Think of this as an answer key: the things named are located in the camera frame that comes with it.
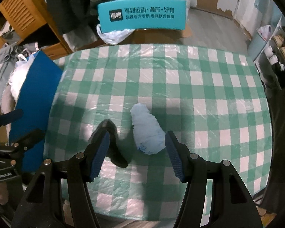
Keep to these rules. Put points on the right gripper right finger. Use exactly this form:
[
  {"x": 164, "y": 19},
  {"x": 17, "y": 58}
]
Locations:
[{"x": 231, "y": 202}]

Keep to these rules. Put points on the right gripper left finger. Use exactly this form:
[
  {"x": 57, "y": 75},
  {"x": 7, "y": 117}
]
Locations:
[{"x": 42, "y": 205}]

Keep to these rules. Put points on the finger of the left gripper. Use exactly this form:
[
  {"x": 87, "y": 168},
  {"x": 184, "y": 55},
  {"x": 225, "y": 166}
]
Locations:
[
  {"x": 10, "y": 117},
  {"x": 25, "y": 143}
]

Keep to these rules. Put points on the black sock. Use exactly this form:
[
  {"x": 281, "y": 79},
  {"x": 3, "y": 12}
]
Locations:
[{"x": 113, "y": 151}]

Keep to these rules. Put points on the light blue cloth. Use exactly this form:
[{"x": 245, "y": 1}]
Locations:
[{"x": 149, "y": 137}]

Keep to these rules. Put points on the white mesh bath pouf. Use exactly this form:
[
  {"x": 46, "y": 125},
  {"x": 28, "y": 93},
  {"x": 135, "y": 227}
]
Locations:
[{"x": 17, "y": 77}]

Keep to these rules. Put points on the person's left hand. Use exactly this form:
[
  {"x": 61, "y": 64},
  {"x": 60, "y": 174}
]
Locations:
[{"x": 4, "y": 194}]

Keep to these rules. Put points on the blue cardboard box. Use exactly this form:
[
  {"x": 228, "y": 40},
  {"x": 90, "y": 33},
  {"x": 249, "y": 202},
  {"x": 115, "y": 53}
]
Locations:
[{"x": 36, "y": 96}]

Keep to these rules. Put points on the green checkered tablecloth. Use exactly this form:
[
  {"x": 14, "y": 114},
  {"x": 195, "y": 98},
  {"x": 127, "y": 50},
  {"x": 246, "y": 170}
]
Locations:
[{"x": 212, "y": 100}]

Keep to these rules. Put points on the wooden louvered wardrobe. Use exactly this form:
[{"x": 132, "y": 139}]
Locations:
[{"x": 30, "y": 18}]

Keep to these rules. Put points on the black hanging coat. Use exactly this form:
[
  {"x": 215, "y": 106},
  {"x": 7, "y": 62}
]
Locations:
[{"x": 68, "y": 15}]

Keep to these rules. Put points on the shoe rack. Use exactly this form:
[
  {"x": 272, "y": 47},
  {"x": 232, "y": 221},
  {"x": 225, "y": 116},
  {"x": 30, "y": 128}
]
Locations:
[{"x": 270, "y": 62}]

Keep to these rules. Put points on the light blue bin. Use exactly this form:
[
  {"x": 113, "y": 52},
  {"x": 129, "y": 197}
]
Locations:
[{"x": 256, "y": 45}]

